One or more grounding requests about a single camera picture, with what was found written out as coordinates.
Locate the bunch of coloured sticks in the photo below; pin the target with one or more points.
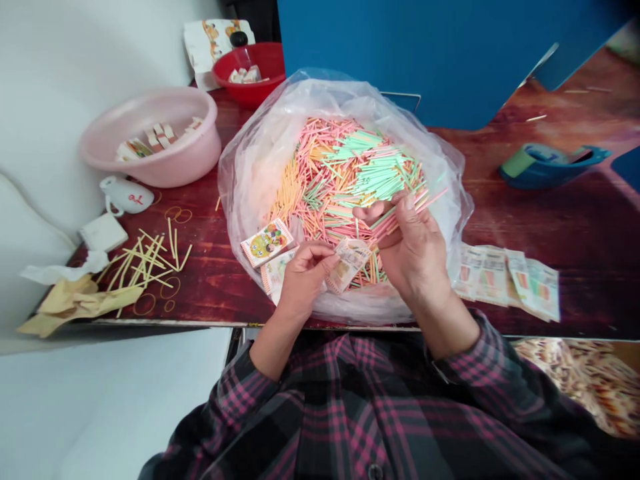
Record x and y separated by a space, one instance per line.
420 200

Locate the red plastic bowl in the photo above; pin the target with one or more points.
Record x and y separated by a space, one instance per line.
250 90

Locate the person's body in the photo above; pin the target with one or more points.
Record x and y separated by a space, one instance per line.
360 420

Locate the small cartoon printed box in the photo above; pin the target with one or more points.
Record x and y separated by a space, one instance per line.
266 244

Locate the scatter of yellow sticks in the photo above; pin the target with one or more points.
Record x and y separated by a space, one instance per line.
145 262

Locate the clear plastic bag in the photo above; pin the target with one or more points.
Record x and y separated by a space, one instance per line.
250 165

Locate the person's right hand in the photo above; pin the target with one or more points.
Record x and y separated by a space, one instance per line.
415 255

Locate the white power adapter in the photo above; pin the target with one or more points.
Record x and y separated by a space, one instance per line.
102 232

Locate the black round cap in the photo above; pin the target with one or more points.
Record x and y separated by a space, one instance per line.
239 39

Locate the white printed carton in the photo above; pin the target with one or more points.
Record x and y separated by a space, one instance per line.
205 40

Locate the small paper box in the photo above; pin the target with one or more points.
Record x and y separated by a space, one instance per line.
347 267

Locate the pink plastic basin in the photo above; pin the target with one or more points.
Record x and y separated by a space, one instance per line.
165 162

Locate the person's left hand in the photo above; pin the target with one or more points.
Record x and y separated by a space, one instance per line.
300 282

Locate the patterned cloth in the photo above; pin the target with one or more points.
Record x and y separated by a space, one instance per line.
590 380

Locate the heap of boxes in red bowl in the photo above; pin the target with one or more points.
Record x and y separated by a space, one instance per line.
245 75

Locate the crumpled white tissue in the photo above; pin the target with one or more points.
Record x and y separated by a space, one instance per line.
60 270

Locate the white mug with red mark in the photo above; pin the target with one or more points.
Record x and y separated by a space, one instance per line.
132 197

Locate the pile of coloured paper sticks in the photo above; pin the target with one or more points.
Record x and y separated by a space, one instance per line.
330 170

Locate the heap of boxes in pink basin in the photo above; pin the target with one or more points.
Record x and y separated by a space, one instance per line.
157 137

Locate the small white printed box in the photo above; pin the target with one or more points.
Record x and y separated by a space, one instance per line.
276 272

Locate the flat printed packet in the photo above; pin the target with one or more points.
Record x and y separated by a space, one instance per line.
494 277
467 272
517 277
544 290

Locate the blue tape dispenser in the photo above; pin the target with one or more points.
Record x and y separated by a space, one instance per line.
555 167

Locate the yellow rubber band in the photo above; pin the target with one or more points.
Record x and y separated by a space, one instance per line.
165 305
135 303
161 289
167 214

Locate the blue board panel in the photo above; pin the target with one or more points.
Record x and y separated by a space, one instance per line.
425 55

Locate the crumpled beige paper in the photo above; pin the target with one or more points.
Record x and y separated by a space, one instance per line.
75 302

